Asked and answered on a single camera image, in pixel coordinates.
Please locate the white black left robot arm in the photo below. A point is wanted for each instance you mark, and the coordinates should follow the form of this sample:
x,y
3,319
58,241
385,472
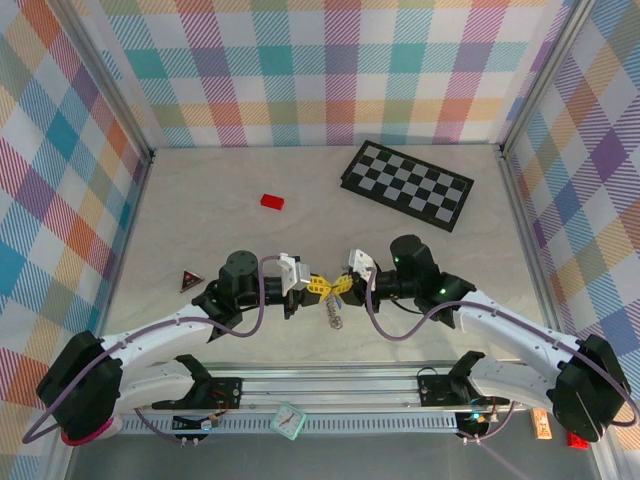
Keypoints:
x,y
160,325

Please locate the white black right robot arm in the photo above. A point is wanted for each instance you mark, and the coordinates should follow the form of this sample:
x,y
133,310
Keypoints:
x,y
515,320

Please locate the red black triangle tag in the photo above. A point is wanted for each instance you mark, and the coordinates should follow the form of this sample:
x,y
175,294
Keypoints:
x,y
189,280

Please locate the black grey checkerboard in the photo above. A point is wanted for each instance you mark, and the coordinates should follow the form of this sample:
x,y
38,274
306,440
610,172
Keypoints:
x,y
407,185

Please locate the red plastic brick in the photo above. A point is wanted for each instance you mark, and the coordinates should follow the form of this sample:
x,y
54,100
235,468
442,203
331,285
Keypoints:
x,y
272,201

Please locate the teal square clock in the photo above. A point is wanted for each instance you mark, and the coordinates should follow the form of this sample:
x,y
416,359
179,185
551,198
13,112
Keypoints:
x,y
287,421

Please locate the small electronics board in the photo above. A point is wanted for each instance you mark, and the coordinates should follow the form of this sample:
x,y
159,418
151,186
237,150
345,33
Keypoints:
x,y
475,420
205,424

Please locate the pink round toy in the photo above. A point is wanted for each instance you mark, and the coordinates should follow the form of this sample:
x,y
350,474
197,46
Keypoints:
x,y
87,440

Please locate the red studded toy brick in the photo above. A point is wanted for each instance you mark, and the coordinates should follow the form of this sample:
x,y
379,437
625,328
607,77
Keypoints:
x,y
577,442

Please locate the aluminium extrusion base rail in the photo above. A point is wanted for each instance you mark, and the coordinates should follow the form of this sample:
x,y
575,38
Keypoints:
x,y
325,390

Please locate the aluminium frame side rail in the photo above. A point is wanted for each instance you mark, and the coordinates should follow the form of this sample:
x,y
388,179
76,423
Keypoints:
x,y
128,240
533,250

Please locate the aluminium frame post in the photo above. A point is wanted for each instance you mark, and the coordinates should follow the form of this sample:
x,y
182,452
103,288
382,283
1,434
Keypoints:
x,y
545,75
102,75

